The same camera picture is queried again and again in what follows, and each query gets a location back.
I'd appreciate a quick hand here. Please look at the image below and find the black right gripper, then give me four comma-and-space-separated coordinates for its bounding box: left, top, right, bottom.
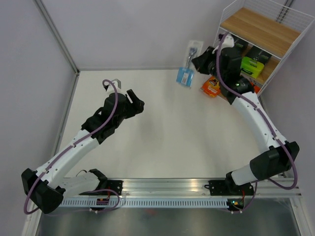
192, 47, 225, 82

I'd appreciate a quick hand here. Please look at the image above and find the clear blue razor blister pack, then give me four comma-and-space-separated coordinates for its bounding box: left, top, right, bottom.
176, 40, 204, 88

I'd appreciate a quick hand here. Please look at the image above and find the orange razor box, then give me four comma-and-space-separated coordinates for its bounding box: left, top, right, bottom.
201, 76, 221, 98

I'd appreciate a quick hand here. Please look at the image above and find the black green razor box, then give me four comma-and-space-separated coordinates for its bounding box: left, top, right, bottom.
241, 46, 272, 79
233, 35, 249, 55

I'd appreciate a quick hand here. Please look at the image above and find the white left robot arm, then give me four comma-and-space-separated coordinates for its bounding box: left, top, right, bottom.
21, 89, 145, 214

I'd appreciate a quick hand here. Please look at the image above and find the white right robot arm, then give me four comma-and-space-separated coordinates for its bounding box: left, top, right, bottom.
192, 47, 300, 194

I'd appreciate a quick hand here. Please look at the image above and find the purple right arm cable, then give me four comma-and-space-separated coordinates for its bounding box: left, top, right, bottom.
216, 31, 297, 214

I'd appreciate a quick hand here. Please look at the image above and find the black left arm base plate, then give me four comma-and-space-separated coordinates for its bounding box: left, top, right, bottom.
80, 179, 123, 196

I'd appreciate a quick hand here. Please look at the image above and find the aluminium mounting rail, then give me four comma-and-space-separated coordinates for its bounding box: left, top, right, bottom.
81, 178, 302, 199

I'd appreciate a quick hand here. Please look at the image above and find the white wire wooden shelf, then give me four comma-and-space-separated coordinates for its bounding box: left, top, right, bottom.
217, 0, 315, 95

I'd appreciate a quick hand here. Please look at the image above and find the aluminium corner frame post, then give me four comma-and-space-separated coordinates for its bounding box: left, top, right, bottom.
33, 0, 80, 74

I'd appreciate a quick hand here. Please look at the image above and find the white slotted cable duct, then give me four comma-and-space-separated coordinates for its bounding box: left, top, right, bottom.
60, 197, 243, 208

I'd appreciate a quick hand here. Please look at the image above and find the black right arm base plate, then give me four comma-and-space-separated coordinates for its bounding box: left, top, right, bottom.
204, 180, 254, 196

